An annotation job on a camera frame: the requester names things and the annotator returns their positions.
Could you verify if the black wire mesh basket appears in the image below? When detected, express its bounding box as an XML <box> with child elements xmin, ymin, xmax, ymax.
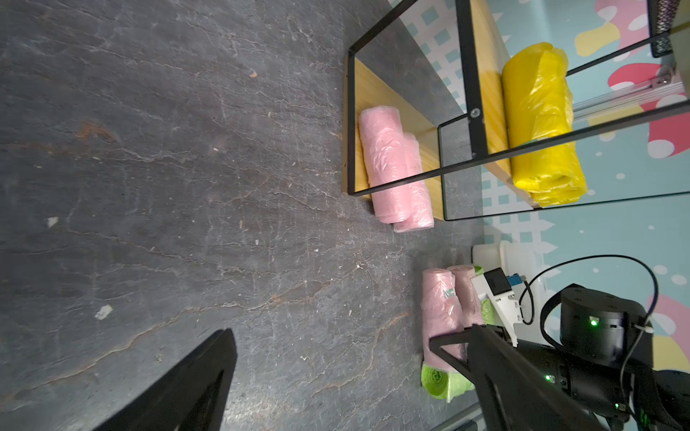
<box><xmin>647</xmin><ymin>0</ymin><xmax>680</xmax><ymax>59</ymax></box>

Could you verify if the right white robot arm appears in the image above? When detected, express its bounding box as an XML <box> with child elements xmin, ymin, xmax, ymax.
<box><xmin>429</xmin><ymin>284</ymin><xmax>689</xmax><ymax>430</ymax></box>

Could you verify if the pink trash bag roll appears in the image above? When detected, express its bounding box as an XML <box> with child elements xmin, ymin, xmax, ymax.
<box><xmin>359</xmin><ymin>106</ymin><xmax>411</xmax><ymax>224</ymax></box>
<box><xmin>394</xmin><ymin>133</ymin><xmax>434</xmax><ymax>233</ymax></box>
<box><xmin>447</xmin><ymin>265</ymin><xmax>484</xmax><ymax>328</ymax></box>
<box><xmin>420</xmin><ymin>269</ymin><xmax>464</xmax><ymax>373</ymax></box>

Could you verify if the wooden three-tier shelf black frame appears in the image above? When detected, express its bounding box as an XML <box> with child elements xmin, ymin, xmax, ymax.
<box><xmin>340</xmin><ymin>0</ymin><xmax>690</xmax><ymax>222</ymax></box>

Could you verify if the green trash bag roll floor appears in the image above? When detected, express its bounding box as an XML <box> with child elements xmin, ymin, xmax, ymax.
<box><xmin>420</xmin><ymin>364</ymin><xmax>475</xmax><ymax>403</ymax></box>

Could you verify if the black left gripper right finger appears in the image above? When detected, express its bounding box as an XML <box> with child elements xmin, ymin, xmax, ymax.
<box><xmin>468</xmin><ymin>325</ymin><xmax>603</xmax><ymax>430</ymax></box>

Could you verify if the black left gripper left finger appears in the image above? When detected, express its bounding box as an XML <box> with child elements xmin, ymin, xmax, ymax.
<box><xmin>97</xmin><ymin>329</ymin><xmax>237</xmax><ymax>430</ymax></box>

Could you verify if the green trash bag roll right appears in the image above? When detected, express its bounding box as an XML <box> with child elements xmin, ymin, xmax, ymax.
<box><xmin>479</xmin><ymin>294</ymin><xmax>497</xmax><ymax>325</ymax></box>

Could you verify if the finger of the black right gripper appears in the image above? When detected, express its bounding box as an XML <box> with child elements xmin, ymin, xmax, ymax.
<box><xmin>429</xmin><ymin>330</ymin><xmax>474</xmax><ymax>383</ymax></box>

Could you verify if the yellow trash bag roll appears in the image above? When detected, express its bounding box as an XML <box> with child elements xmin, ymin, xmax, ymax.
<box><xmin>501</xmin><ymin>42</ymin><xmax>588</xmax><ymax>208</ymax></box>

